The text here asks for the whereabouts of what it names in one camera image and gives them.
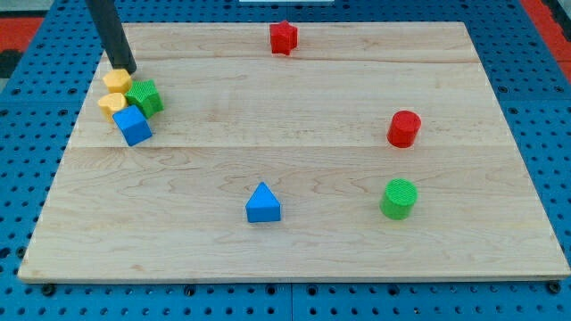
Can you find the wooden board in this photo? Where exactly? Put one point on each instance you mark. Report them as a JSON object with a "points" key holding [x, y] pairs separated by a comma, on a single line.
{"points": [[312, 126]]}

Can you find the blue triangle block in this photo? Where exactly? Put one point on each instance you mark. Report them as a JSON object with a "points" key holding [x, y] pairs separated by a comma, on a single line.
{"points": [[263, 206]]}

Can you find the green cylinder block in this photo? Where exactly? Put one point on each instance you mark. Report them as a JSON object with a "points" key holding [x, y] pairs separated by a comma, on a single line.
{"points": [[398, 199]]}

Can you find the red cylinder block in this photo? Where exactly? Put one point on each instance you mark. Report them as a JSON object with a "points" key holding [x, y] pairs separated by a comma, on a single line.
{"points": [[403, 129]]}

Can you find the red star block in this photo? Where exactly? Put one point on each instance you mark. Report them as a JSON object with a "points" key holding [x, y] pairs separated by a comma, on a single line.
{"points": [[283, 37]]}

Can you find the blue cube block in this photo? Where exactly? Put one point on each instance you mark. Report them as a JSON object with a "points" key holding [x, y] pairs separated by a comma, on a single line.
{"points": [[132, 124]]}

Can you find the green star block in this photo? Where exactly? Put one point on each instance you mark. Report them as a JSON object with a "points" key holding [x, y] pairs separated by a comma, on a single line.
{"points": [[146, 97]]}

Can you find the yellow heart block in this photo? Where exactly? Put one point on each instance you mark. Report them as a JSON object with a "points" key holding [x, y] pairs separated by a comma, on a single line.
{"points": [[112, 103]]}

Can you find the yellow hexagon block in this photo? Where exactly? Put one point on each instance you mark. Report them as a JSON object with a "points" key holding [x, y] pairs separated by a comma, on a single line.
{"points": [[117, 81]]}

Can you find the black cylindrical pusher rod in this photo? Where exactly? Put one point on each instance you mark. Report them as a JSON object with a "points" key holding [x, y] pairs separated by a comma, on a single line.
{"points": [[109, 28]]}

